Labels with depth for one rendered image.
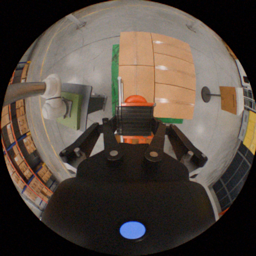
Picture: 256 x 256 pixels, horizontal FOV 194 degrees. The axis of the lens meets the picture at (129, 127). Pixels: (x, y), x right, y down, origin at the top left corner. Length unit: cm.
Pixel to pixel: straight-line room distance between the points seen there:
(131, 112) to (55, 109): 66
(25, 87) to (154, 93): 109
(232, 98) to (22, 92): 205
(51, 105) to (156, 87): 101
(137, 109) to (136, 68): 80
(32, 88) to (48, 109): 23
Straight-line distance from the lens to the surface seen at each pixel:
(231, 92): 155
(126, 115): 16
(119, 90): 17
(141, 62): 97
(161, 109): 91
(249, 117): 728
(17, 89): 57
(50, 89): 70
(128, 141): 20
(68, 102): 83
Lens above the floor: 139
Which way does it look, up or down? 69 degrees down
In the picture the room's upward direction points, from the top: 170 degrees counter-clockwise
